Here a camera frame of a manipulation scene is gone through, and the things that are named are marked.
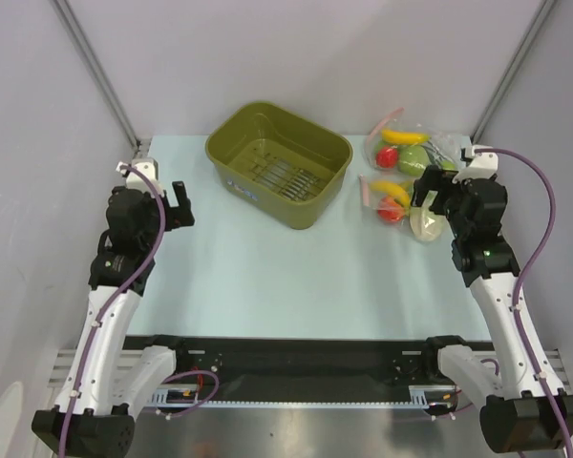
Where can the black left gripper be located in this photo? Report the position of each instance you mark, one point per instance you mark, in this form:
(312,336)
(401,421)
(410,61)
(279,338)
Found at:
(177,216)

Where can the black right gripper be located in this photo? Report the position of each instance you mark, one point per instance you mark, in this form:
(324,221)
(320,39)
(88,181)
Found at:
(435,192)

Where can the yellow fake banana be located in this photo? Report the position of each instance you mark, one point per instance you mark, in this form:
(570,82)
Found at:
(395,137)
(392,190)

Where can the clear zip top bag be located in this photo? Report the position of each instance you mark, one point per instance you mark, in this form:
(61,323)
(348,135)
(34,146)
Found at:
(370,201)

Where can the clear zip bag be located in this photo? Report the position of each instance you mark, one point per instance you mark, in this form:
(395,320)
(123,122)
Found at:
(370,201)
(441,145)

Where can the fake napa cabbage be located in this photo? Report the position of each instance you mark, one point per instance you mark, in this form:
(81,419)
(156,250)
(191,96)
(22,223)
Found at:
(425,224)

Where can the red fake tomato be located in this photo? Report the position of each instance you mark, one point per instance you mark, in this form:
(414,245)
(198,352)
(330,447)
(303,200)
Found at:
(386,157)
(390,210)

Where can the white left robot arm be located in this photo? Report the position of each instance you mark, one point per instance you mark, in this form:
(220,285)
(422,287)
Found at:
(95,411)

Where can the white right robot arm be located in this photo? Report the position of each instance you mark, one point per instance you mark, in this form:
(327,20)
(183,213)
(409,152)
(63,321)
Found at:
(524,406)

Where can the small green fake apple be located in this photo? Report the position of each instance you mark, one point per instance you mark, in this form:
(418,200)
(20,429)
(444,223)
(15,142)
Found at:
(448,165)

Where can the large green fake apple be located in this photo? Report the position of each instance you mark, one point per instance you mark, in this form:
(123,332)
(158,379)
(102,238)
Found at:
(413,160)

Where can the far clear zip bag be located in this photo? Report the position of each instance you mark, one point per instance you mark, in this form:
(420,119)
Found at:
(441,145)

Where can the olive green plastic bin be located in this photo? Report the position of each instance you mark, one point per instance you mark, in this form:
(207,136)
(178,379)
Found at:
(287,166)

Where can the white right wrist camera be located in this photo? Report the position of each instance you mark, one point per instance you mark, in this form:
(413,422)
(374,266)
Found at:
(480,162)

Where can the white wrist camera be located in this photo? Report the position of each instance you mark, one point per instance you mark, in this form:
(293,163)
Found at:
(480,162)
(141,174)

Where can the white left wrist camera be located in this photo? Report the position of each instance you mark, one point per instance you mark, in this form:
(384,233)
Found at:
(141,174)

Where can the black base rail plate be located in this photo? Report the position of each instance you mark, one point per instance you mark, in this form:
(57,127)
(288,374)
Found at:
(305,371)

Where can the right aluminium frame post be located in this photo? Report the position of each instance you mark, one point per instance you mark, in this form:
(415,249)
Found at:
(540,18)

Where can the aluminium frame post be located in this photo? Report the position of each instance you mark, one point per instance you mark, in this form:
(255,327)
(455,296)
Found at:
(540,18)
(91,62)

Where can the left aluminium frame post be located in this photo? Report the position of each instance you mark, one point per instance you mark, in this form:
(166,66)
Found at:
(91,62)

